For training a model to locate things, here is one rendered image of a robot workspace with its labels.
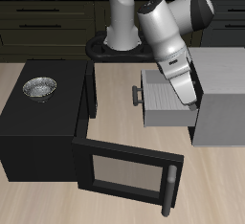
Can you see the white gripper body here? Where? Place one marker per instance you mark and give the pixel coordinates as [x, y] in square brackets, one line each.
[183, 87]

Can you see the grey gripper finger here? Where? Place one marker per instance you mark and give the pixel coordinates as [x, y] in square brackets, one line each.
[193, 107]

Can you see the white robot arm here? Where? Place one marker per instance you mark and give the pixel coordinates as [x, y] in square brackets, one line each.
[159, 26]

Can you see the white cabinet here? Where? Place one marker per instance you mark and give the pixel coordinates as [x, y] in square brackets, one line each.
[220, 106]

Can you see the white cabinet drawer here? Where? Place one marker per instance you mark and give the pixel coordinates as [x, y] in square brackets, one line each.
[159, 109]

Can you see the dark kitchen cupboard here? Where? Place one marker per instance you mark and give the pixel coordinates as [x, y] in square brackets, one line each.
[226, 30]
[48, 39]

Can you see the silver speckled bowl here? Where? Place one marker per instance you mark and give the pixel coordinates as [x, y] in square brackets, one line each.
[39, 88]

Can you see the black microwave oven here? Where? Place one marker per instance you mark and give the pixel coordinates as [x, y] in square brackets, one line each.
[41, 129]

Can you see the flat black base plate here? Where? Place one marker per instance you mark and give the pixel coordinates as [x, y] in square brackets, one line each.
[95, 47]

